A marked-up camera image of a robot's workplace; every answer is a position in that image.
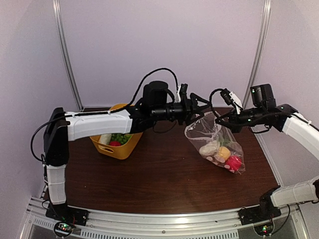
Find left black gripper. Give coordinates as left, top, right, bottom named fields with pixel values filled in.
left=152, top=93, right=212, bottom=126

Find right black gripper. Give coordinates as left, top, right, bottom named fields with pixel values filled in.
left=216, top=106, right=266, bottom=133

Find clear zip top bag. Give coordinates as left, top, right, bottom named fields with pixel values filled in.
left=184, top=112, right=246, bottom=174

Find yellow plush burger bun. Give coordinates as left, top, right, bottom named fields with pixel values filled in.
left=218, top=146, right=231, bottom=161

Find red plush apple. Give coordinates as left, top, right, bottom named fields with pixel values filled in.
left=224, top=155, right=242, bottom=172

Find yellow plastic basket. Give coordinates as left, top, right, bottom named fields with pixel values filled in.
left=89, top=104, right=144, bottom=160

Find small red plush fruit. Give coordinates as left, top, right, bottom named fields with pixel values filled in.
left=109, top=141, right=122, bottom=147

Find white plush daikon radish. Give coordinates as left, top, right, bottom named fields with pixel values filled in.
left=99, top=133, right=112, bottom=145

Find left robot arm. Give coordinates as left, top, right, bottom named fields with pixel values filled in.
left=42, top=81, right=210, bottom=221

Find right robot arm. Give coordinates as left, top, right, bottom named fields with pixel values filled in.
left=215, top=84, right=319, bottom=220

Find green plush lettuce leaf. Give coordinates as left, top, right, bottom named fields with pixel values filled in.
left=218, top=134, right=236, bottom=147

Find green plush vegetable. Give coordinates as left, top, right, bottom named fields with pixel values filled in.
left=124, top=134, right=132, bottom=140

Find green plush grapes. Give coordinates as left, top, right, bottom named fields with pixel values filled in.
left=109, top=133, right=128, bottom=145

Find right circuit board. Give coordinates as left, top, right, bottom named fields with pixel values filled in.
left=254, top=223, right=274, bottom=237

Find circuit board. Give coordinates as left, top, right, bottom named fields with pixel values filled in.
left=53, top=222, right=75, bottom=237
left=254, top=223, right=274, bottom=237

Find left circuit board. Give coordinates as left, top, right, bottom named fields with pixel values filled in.
left=53, top=222, right=75, bottom=237

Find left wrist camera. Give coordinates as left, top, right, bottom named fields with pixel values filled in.
left=174, top=84, right=188, bottom=103

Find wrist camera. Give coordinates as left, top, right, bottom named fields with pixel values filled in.
left=220, top=89, right=243, bottom=115
left=174, top=84, right=188, bottom=103

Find right black cable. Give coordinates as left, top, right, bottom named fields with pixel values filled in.
left=208, top=88, right=227, bottom=120

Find black cable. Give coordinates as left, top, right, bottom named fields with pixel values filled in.
left=107, top=67, right=180, bottom=115
left=208, top=88, right=227, bottom=120

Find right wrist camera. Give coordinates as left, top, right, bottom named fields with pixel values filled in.
left=220, top=89, right=243, bottom=115

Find right aluminium frame post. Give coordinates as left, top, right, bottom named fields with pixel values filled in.
left=243, top=0, right=272, bottom=108

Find aluminium frame post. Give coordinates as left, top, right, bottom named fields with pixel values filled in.
left=52, top=0, right=83, bottom=111
left=243, top=0, right=272, bottom=108

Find left black cable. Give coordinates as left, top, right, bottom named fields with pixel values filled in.
left=107, top=67, right=180, bottom=115

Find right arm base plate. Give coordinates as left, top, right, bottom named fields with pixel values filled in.
left=238, top=206, right=281, bottom=225

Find left aluminium frame post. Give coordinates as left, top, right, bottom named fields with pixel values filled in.
left=52, top=0, right=83, bottom=111

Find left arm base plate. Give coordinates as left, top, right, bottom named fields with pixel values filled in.
left=45, top=203, right=89, bottom=226

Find front aluminium rail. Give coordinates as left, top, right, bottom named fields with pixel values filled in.
left=17, top=197, right=310, bottom=239

